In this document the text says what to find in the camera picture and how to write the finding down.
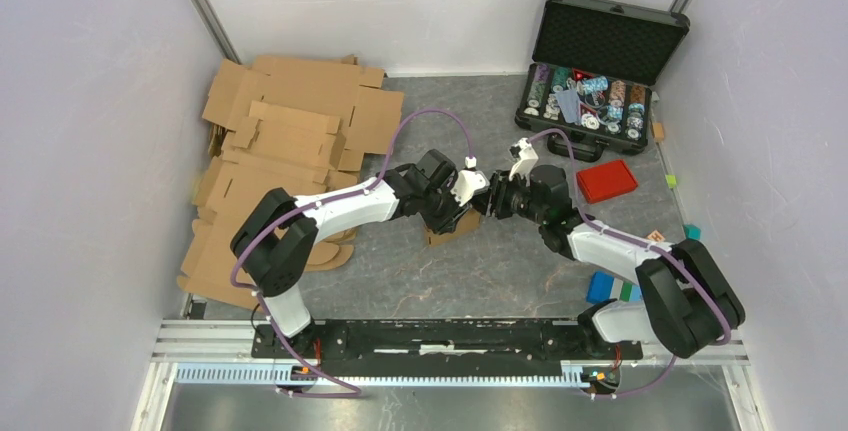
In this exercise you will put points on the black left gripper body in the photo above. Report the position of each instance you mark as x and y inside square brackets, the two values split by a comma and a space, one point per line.
[441, 210]

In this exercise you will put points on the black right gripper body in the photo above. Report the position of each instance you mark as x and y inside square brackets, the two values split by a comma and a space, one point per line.
[513, 198]

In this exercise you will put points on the brown cardboard box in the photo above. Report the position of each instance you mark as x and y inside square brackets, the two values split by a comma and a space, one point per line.
[467, 224]

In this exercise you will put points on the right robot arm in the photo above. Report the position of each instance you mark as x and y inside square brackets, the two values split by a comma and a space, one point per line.
[686, 302]

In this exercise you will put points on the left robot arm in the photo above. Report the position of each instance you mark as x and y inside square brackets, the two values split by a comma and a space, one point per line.
[275, 241]

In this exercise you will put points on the red flat box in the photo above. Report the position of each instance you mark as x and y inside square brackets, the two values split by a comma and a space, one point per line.
[606, 181]

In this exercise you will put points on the blue block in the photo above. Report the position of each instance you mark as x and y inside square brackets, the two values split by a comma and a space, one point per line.
[603, 287]

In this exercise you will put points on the black poker chip case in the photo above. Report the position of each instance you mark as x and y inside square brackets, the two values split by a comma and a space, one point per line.
[592, 70]

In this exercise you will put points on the wooden letter cube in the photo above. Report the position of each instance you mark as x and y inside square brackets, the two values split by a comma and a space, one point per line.
[655, 236]

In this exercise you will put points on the stack of flat cardboard boxes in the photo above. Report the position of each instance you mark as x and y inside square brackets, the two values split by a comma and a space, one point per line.
[282, 122]

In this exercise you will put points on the small orange wooden block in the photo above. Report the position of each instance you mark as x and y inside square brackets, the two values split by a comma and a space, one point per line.
[658, 132]

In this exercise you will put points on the teal cube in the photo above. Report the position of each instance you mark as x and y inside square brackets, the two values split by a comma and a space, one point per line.
[692, 231]

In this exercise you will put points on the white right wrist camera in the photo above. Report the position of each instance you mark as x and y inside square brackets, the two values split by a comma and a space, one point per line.
[524, 159]

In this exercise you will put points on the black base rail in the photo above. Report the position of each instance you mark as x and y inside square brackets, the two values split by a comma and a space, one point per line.
[452, 348]

